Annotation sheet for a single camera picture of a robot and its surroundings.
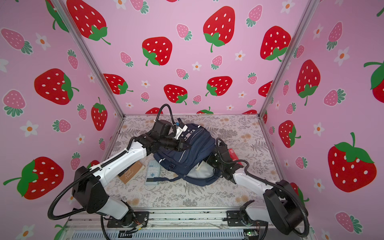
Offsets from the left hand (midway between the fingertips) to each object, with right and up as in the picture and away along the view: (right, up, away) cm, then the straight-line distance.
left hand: (191, 145), depth 76 cm
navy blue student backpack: (-1, -8, -1) cm, 9 cm away
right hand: (+7, -7, +10) cm, 13 cm away
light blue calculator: (-24, -17, +14) cm, 33 cm away
